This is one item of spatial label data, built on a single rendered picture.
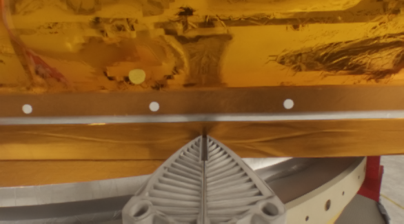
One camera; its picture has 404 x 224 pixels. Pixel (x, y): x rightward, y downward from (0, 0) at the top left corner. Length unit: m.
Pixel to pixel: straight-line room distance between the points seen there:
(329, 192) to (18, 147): 0.39
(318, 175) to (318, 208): 0.05
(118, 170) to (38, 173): 0.09
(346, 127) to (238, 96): 0.13
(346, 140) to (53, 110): 0.35
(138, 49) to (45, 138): 0.17
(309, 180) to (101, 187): 0.25
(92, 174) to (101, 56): 0.12
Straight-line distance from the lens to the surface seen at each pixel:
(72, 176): 0.22
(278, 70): 0.19
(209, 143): 0.17
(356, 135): 0.26
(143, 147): 0.21
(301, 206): 0.23
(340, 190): 0.30
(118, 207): 0.22
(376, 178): 0.43
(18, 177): 0.26
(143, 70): 0.19
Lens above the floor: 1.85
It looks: 6 degrees down
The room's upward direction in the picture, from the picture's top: 1 degrees counter-clockwise
